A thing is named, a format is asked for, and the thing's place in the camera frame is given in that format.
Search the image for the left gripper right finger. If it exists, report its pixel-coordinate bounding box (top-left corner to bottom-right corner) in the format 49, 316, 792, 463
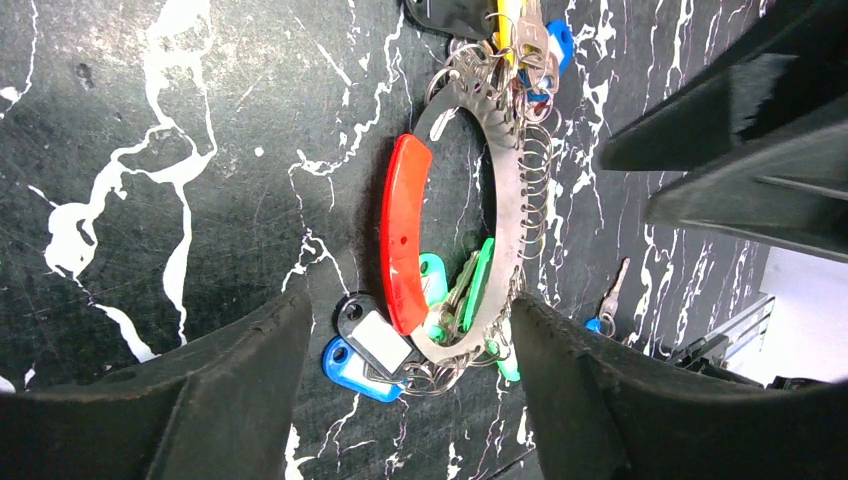
511, 295, 847, 479

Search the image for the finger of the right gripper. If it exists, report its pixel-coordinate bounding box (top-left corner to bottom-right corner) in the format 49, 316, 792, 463
645, 125, 847, 262
596, 1, 847, 171

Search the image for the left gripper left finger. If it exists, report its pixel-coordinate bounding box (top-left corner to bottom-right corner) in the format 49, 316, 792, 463
1, 290, 312, 479

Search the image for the green key tag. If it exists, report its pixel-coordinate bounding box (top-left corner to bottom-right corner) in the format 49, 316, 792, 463
415, 238, 521, 382

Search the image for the metal key organizer red handle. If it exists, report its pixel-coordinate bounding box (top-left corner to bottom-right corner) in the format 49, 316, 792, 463
380, 41, 559, 396

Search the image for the silver loose key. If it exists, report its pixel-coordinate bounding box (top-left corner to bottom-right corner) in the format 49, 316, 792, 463
598, 257, 630, 338

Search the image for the black key tag white label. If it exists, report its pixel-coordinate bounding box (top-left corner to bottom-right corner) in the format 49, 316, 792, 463
333, 293, 421, 383

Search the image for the blue key tag on ring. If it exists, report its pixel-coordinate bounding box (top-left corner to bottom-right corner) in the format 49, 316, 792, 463
322, 336, 403, 403

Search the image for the aluminium rail frame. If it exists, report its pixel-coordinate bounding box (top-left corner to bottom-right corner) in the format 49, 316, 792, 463
666, 293, 775, 388

